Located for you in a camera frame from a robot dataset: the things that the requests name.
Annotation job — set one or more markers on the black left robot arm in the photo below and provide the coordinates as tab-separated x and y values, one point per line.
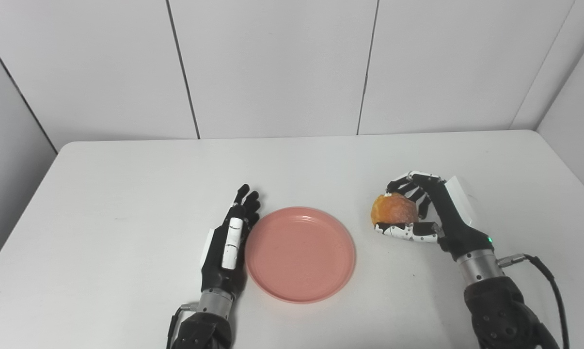
204	329

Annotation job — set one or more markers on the pink round plate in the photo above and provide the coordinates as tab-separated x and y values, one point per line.
299	254

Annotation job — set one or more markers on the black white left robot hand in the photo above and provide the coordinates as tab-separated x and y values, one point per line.
216	271

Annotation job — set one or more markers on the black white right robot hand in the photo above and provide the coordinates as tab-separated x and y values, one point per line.
454	223

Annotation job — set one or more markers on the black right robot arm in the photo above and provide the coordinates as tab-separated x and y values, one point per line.
500	315

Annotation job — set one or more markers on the orange cream puff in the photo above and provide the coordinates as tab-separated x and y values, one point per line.
396	209

